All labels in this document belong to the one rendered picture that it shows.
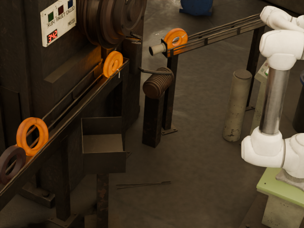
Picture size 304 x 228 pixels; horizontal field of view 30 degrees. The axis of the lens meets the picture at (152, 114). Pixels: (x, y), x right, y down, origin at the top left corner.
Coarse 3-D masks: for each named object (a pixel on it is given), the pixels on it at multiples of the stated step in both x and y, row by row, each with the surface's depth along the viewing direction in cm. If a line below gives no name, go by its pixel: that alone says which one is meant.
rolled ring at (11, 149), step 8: (8, 152) 252; (16, 152) 256; (24, 152) 263; (0, 160) 250; (8, 160) 252; (24, 160) 265; (0, 168) 250; (16, 168) 264; (0, 176) 251; (8, 176) 260
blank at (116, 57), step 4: (112, 52) 315; (116, 52) 316; (108, 56) 313; (112, 56) 313; (116, 56) 316; (120, 56) 320; (108, 60) 312; (112, 60) 314; (116, 60) 320; (120, 60) 322; (104, 64) 313; (108, 64) 312; (112, 64) 315; (116, 64) 322; (120, 64) 324; (104, 68) 314; (108, 68) 313; (112, 68) 322; (116, 68) 322; (104, 72) 315; (108, 72) 314; (112, 72) 319; (108, 76) 317
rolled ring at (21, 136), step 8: (24, 120) 269; (32, 120) 270; (40, 120) 274; (24, 128) 266; (40, 128) 276; (16, 136) 266; (24, 136) 266; (40, 136) 278; (24, 144) 266; (40, 144) 276; (32, 152) 271
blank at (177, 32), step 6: (174, 30) 345; (180, 30) 346; (168, 36) 345; (174, 36) 346; (180, 36) 349; (186, 36) 351; (168, 42) 347; (180, 42) 352; (186, 42) 354; (168, 48) 350
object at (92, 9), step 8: (88, 0) 277; (96, 0) 275; (88, 8) 278; (96, 8) 275; (88, 16) 280; (96, 16) 276; (88, 24) 282; (96, 24) 279; (88, 32) 287; (96, 32) 282; (96, 40) 290; (104, 40) 293
